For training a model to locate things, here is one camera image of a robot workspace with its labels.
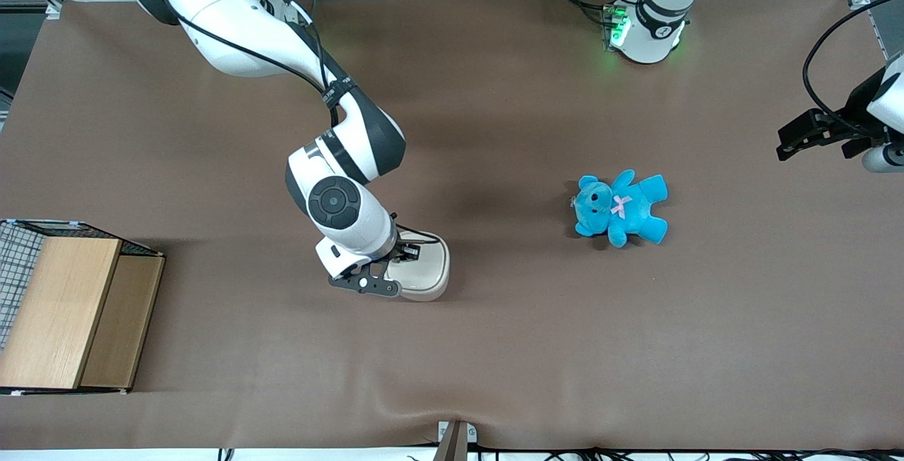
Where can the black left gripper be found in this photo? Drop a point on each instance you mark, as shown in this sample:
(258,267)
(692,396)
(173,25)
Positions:
(853,117)

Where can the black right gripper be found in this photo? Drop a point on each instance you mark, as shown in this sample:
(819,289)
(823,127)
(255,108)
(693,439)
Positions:
(404,252)

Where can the white lidded trash can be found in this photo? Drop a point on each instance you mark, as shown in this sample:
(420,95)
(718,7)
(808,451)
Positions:
(431,274)

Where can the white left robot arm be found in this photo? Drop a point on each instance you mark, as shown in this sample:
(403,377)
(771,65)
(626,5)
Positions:
(653,34)

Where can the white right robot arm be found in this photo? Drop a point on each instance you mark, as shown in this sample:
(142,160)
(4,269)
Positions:
(233,16)

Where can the brown table mat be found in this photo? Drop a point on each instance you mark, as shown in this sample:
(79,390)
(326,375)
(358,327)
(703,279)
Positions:
(530,129)

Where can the blue teddy bear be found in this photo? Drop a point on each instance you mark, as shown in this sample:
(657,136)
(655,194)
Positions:
(621,207)

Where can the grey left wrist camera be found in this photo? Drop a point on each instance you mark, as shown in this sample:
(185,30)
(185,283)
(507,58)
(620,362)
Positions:
(883,159)

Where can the grey metal camera bracket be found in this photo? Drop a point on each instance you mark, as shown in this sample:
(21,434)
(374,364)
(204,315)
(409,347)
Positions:
(455,440)

